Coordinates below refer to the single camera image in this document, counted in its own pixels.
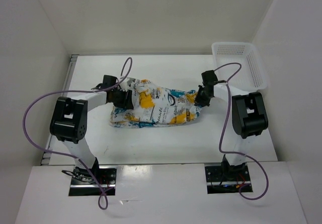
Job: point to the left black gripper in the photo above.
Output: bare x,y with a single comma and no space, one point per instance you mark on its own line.
126,104

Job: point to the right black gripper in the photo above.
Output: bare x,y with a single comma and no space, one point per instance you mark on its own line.
198,100

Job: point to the white teal yellow patterned shorts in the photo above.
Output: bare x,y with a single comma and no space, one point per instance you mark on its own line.
154,106

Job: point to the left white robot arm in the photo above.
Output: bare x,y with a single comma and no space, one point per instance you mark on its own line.
69,125

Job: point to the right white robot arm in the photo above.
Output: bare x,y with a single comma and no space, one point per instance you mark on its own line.
246,113

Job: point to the white perforated plastic basket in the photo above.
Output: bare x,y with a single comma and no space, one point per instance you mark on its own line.
243,62

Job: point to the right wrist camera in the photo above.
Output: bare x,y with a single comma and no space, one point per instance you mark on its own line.
209,78

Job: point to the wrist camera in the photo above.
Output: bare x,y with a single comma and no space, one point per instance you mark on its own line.
209,78
108,83

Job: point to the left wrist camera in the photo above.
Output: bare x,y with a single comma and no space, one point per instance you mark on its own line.
108,83

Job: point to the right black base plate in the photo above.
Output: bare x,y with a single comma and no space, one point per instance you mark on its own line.
219,183

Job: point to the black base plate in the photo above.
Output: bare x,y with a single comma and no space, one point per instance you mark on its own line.
84,185
219,183

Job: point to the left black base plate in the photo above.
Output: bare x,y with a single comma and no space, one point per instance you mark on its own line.
84,185

